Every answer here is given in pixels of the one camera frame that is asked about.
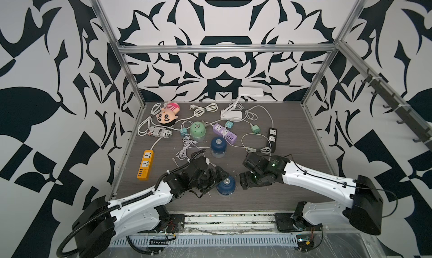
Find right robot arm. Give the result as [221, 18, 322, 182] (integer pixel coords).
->
[240, 153, 395, 235]

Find cartoon head toy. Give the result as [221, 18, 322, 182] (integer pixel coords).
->
[156, 102, 180, 126]

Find green charger plug right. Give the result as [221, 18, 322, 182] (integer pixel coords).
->
[251, 125, 261, 134]

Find wall hook rack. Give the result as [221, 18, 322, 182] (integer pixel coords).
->
[362, 69, 432, 151]

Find teal charger plug left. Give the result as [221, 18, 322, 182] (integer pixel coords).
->
[180, 128, 189, 137]

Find white desk lamp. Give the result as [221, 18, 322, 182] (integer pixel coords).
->
[220, 86, 264, 122]

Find white usb cable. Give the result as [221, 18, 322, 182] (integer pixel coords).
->
[232, 132, 272, 154]
[171, 135, 207, 167]

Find yellow power strip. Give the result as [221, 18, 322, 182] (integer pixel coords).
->
[137, 150, 154, 181]

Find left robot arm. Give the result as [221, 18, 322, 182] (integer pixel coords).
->
[56, 152, 229, 258]

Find teal charger plug middle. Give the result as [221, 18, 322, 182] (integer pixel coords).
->
[225, 121, 234, 129]

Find teal charger plug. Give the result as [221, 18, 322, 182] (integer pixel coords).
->
[180, 128, 189, 137]
[225, 121, 234, 129]

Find blue meat grinder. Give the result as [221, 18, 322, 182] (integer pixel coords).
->
[210, 137, 227, 158]
[217, 176, 236, 197]

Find green meat grinder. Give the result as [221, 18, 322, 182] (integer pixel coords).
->
[190, 121, 207, 142]

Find coiled white power cable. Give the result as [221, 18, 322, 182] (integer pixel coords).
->
[188, 102, 219, 118]

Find black power strip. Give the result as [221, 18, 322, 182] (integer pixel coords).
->
[267, 127, 277, 153]

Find purple power strip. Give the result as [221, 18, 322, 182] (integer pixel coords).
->
[212, 123, 237, 144]

